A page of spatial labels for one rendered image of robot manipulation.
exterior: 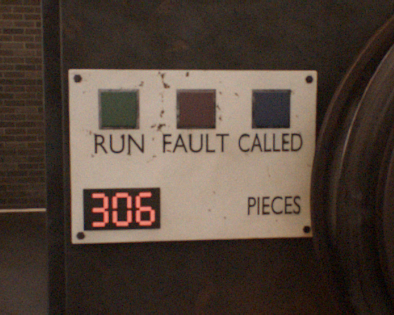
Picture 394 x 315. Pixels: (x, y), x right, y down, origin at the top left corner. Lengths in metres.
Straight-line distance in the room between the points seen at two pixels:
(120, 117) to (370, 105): 0.25
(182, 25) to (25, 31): 6.07
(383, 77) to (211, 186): 0.22
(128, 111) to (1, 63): 6.11
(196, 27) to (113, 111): 0.13
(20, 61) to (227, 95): 6.09
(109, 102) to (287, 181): 0.21
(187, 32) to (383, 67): 0.22
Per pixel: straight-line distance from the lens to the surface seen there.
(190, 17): 0.65
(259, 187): 0.65
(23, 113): 6.67
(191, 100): 0.62
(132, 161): 0.63
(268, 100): 0.64
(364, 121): 0.53
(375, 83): 0.54
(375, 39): 0.61
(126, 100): 0.62
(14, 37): 6.71
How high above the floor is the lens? 1.21
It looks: 5 degrees down
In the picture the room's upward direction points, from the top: straight up
